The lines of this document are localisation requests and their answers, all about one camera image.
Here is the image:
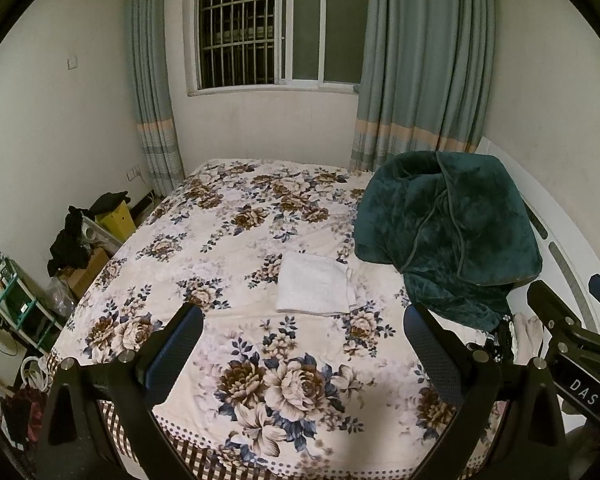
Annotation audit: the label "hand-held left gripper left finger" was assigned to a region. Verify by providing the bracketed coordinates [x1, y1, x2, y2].
[34, 302, 205, 480]

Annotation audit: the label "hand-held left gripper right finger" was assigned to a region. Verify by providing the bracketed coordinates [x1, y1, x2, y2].
[402, 302, 567, 480]

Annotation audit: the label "white knit sweater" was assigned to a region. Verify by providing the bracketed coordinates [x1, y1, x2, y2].
[275, 251, 357, 317]

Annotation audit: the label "black hanging clothes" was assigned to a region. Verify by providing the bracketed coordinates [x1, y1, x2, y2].
[47, 204, 92, 277]

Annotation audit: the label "white bed headboard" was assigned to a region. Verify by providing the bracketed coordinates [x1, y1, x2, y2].
[472, 135, 600, 436]

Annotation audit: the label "cardboard box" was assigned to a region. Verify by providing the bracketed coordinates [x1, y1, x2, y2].
[67, 247, 112, 299]

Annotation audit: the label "dark green plush blanket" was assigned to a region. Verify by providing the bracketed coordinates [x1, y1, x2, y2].
[352, 150, 544, 334]

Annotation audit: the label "floral bedspread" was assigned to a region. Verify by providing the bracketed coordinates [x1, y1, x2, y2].
[47, 157, 512, 480]

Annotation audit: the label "clear plastic bag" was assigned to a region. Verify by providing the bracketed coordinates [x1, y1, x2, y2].
[45, 275, 77, 319]

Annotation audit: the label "yellow box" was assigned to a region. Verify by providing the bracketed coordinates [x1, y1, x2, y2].
[95, 202, 134, 244]

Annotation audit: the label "green shelf rack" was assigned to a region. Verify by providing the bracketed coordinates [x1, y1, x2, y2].
[0, 254, 64, 352]

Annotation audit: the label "black cloth on box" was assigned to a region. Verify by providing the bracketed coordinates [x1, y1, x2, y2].
[87, 190, 131, 217]

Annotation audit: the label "dark red bag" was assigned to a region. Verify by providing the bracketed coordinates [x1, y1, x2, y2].
[0, 385, 49, 447]

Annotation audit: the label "grey-green striped curtain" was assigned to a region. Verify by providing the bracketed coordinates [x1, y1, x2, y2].
[347, 0, 497, 174]
[122, 0, 187, 199]

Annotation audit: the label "barred window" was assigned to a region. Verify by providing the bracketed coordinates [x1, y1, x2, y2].
[185, 0, 372, 97]

